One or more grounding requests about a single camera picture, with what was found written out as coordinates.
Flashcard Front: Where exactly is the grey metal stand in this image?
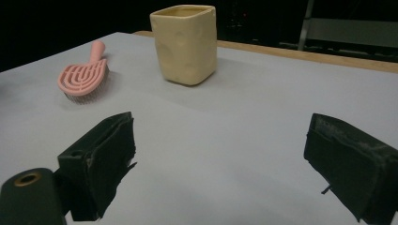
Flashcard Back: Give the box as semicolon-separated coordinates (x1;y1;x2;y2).
296;0;398;63

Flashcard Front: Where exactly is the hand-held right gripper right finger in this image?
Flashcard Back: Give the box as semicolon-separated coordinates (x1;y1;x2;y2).
303;112;398;225

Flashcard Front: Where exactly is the pink hairbrush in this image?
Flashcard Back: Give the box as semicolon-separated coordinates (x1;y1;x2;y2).
56;40;111;105

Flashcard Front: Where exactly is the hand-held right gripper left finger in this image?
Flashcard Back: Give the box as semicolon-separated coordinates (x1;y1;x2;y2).
57;111;138;222

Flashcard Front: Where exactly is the cream square cup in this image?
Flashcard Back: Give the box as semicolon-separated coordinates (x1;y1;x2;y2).
149;4;218;87

